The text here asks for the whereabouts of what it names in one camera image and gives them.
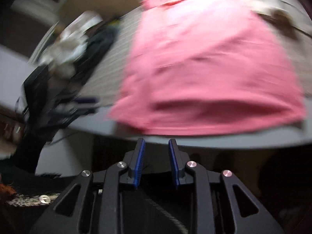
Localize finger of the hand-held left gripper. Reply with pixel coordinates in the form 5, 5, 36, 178
73, 97, 100, 105
72, 106, 97, 116

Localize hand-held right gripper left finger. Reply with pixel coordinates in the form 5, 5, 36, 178
29, 138, 146, 234

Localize person's dark sparkly clothing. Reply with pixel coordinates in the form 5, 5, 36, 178
0, 166, 64, 234

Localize white button shirt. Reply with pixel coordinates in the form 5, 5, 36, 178
39, 11, 104, 78

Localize pink t-shirt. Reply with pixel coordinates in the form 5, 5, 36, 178
108, 0, 306, 137

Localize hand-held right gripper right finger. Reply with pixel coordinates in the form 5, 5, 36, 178
168, 138, 285, 234

